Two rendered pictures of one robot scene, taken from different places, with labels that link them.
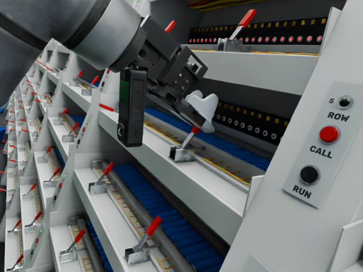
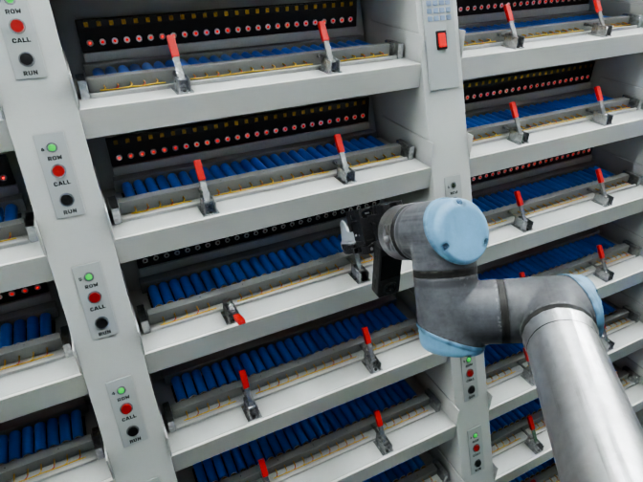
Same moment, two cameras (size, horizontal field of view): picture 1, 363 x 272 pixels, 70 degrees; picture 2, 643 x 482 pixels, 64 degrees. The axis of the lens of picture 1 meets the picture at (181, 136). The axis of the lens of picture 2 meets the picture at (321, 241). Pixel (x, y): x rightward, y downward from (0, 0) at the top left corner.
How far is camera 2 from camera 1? 101 cm
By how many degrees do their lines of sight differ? 75
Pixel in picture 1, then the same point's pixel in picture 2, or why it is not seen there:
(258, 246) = not seen: hidden behind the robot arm
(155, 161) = (347, 297)
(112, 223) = (321, 387)
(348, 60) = (444, 165)
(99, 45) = not seen: hidden behind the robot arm
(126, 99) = (397, 263)
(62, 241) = not seen: outside the picture
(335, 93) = (448, 183)
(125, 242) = (350, 374)
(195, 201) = (404, 283)
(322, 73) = (437, 175)
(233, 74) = (374, 195)
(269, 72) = (404, 184)
